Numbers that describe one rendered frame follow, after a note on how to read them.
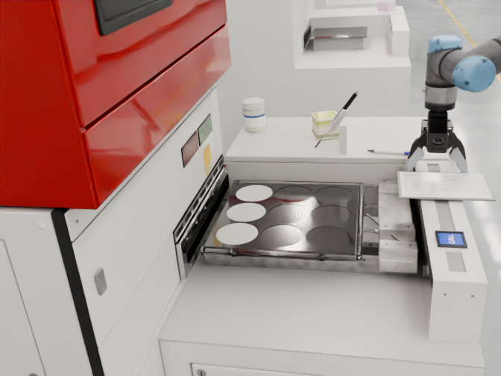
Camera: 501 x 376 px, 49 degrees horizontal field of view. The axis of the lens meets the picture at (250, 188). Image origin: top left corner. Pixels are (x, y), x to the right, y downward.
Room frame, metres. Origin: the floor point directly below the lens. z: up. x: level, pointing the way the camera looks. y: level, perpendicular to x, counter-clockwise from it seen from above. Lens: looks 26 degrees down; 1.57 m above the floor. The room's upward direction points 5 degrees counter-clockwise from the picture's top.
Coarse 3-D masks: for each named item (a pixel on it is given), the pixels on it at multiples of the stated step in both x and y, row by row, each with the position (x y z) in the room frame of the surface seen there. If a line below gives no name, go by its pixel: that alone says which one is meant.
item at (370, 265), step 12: (216, 264) 1.12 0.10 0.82; (228, 264) 1.12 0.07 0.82; (240, 264) 1.11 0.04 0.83; (252, 264) 1.10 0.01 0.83; (264, 264) 1.10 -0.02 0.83; (276, 264) 1.09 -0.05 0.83; (288, 264) 1.08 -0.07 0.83; (300, 264) 1.08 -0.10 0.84; (312, 264) 1.07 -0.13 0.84; (324, 264) 1.06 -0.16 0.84; (336, 264) 1.06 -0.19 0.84; (348, 264) 1.05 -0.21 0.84; (360, 264) 1.04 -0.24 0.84; (372, 264) 1.04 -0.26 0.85
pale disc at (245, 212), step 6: (240, 204) 1.28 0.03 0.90; (246, 204) 1.28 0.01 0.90; (252, 204) 1.27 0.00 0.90; (258, 204) 1.27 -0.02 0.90; (228, 210) 1.25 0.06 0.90; (234, 210) 1.25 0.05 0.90; (240, 210) 1.25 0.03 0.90; (246, 210) 1.24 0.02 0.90; (252, 210) 1.24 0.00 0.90; (258, 210) 1.24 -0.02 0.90; (264, 210) 1.24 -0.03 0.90; (228, 216) 1.22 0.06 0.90; (234, 216) 1.22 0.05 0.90; (240, 216) 1.22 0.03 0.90; (246, 216) 1.21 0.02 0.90; (252, 216) 1.21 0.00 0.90; (258, 216) 1.21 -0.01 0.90
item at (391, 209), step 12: (384, 204) 1.25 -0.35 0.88; (396, 204) 1.25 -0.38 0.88; (408, 204) 1.24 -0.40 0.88; (384, 216) 1.19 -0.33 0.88; (396, 216) 1.19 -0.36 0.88; (408, 216) 1.18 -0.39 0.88; (396, 240) 1.08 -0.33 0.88; (384, 264) 1.00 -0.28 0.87; (396, 264) 0.99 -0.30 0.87; (408, 264) 0.99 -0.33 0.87
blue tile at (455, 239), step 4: (440, 236) 0.95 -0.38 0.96; (444, 236) 0.94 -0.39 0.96; (448, 236) 0.94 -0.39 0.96; (452, 236) 0.94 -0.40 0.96; (456, 236) 0.94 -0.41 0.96; (460, 236) 0.94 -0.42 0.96; (440, 240) 0.93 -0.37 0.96; (444, 240) 0.93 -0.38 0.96; (448, 240) 0.93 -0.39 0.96; (452, 240) 0.93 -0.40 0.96; (456, 240) 0.93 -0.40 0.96; (460, 240) 0.93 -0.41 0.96; (456, 244) 0.91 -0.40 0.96; (460, 244) 0.91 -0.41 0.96
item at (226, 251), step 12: (204, 252) 1.07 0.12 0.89; (216, 252) 1.06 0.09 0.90; (228, 252) 1.06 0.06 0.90; (240, 252) 1.05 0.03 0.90; (252, 252) 1.04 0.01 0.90; (264, 252) 1.04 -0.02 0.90; (276, 252) 1.03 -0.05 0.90; (288, 252) 1.03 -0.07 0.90; (300, 252) 1.02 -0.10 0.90; (312, 252) 1.02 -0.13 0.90
